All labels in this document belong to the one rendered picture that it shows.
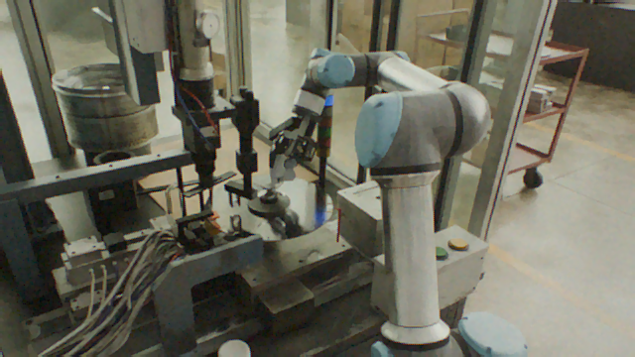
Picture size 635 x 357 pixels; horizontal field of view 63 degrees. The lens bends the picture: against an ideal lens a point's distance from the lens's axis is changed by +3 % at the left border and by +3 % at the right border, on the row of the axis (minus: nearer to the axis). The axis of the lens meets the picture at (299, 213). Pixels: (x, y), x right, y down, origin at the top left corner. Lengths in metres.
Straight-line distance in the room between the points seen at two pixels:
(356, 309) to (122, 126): 0.96
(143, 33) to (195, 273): 0.48
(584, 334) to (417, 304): 1.81
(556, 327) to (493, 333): 1.64
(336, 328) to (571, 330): 1.56
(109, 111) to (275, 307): 0.88
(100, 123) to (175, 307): 0.83
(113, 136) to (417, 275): 1.19
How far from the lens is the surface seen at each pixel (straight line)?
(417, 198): 0.83
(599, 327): 2.70
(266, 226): 1.20
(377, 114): 0.80
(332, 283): 1.34
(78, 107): 1.75
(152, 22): 1.07
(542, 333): 2.54
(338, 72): 1.16
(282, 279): 1.22
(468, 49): 1.26
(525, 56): 1.21
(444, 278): 1.26
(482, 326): 0.97
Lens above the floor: 1.61
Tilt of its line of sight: 32 degrees down
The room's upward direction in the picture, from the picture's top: 1 degrees clockwise
